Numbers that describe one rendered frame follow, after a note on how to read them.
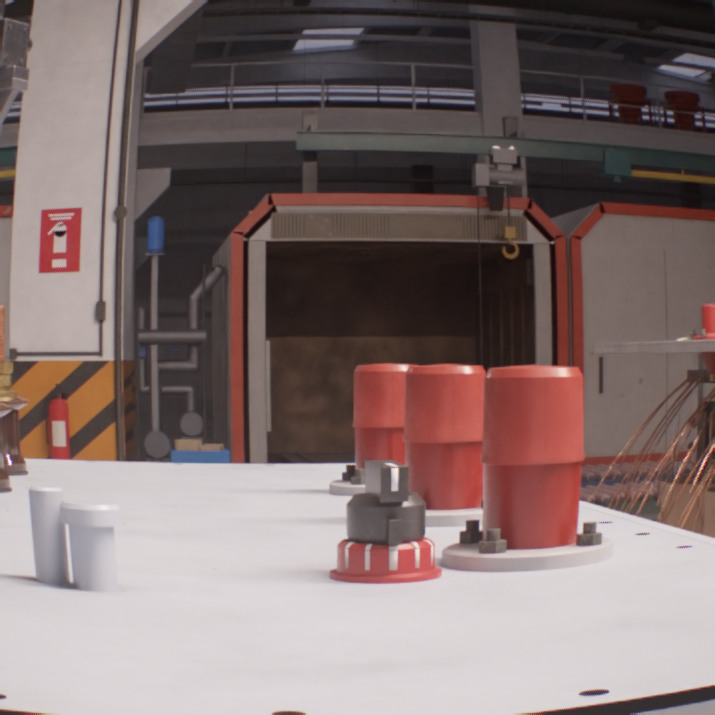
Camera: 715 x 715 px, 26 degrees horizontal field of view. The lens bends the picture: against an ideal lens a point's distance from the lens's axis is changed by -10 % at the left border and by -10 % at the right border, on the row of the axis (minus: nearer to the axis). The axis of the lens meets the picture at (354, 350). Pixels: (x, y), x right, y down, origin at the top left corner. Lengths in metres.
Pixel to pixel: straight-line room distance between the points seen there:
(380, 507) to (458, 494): 0.38
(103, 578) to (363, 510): 0.19
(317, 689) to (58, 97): 11.22
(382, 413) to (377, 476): 0.70
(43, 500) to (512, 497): 0.32
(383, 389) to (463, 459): 0.33
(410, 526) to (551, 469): 0.11
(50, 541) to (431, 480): 0.52
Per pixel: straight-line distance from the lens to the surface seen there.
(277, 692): 0.67
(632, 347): 4.35
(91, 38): 11.91
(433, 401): 1.41
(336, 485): 1.74
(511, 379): 1.09
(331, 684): 0.69
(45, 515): 0.98
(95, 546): 0.96
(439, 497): 1.41
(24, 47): 1.42
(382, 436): 1.74
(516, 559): 1.07
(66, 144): 11.77
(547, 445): 1.09
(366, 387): 1.74
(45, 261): 11.69
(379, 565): 1.03
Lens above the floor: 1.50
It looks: level
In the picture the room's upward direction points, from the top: straight up
